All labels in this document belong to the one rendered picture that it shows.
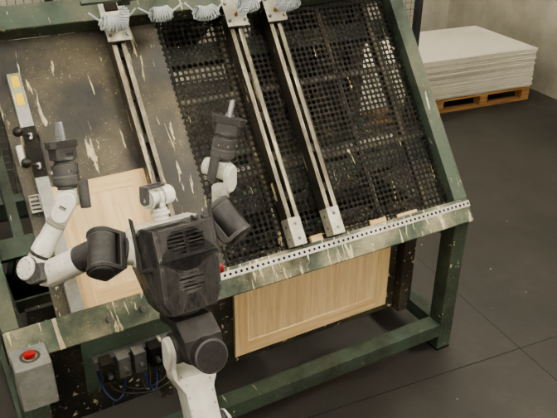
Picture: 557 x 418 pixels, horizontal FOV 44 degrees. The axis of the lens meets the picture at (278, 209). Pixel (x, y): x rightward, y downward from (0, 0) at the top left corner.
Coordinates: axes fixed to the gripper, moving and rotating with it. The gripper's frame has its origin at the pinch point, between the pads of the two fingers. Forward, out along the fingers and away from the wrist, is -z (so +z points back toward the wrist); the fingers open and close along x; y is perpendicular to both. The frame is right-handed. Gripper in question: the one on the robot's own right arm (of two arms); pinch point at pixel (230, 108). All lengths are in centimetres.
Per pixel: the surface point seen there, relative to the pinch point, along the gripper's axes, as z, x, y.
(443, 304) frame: 93, -121, 91
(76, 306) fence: 83, 43, -12
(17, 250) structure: 69, 69, -5
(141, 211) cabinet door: 51, 29, 17
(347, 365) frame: 124, -75, 63
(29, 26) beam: -11, 84, 24
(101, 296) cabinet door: 81, 35, -5
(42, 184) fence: 44, 66, 4
